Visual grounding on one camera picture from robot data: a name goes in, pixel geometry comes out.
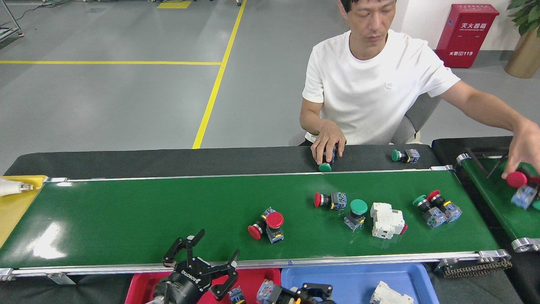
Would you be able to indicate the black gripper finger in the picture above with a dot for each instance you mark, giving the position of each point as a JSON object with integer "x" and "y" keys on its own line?
{"x": 316, "y": 286}

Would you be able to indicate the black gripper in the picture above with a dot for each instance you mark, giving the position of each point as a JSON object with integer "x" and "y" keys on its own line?
{"x": 185, "y": 283}

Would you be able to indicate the yellow mushroom push button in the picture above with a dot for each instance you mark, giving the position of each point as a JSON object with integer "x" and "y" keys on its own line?
{"x": 237, "y": 295}

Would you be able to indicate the white circuit breaker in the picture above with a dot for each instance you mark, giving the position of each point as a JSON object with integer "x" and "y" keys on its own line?
{"x": 388, "y": 294}
{"x": 386, "y": 219}

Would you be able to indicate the green mushroom push button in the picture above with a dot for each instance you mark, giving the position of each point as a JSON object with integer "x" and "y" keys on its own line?
{"x": 434, "y": 218}
{"x": 395, "y": 156}
{"x": 358, "y": 207}
{"x": 537, "y": 205}
{"x": 325, "y": 167}

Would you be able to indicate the person's left forearm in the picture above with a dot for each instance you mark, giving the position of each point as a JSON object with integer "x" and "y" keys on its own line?
{"x": 493, "y": 112}

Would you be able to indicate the person's right forearm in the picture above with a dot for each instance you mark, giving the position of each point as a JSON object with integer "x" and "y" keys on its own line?
{"x": 312, "y": 118}

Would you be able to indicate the blue plastic tray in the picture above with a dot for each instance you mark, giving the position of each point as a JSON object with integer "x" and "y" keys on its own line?
{"x": 358, "y": 283}

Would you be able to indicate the red plastic tray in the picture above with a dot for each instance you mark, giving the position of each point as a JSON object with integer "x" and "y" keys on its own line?
{"x": 249, "y": 280}

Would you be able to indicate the long green conveyor belt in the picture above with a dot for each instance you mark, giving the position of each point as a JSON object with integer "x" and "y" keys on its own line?
{"x": 168, "y": 211}

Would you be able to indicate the narrow green conveyor belt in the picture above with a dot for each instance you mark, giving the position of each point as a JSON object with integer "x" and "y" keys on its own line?
{"x": 498, "y": 198}

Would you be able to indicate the yellow plastic tray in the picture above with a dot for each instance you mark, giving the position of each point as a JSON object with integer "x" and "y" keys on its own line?
{"x": 12, "y": 211}

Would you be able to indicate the person's right hand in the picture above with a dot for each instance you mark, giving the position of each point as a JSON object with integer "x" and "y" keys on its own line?
{"x": 329, "y": 137}

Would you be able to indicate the person's left hand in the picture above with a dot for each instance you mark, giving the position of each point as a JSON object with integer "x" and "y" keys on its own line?
{"x": 525, "y": 147}

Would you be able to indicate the grey office chair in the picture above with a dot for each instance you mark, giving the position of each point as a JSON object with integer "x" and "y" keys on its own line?
{"x": 417, "y": 116}

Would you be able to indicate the person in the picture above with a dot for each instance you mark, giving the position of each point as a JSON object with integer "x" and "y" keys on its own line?
{"x": 371, "y": 84}

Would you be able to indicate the white light bulb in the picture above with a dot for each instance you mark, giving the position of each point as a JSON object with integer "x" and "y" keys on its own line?
{"x": 10, "y": 187}

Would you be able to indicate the red fire extinguisher cabinet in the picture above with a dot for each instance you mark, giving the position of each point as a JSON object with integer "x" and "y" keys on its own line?
{"x": 466, "y": 40}

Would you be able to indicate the potted plant in brass pot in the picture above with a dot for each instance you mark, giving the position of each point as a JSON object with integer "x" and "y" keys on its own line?
{"x": 525, "y": 59}

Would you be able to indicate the metal wheeled cart frame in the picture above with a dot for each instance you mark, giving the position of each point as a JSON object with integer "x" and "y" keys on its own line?
{"x": 8, "y": 33}

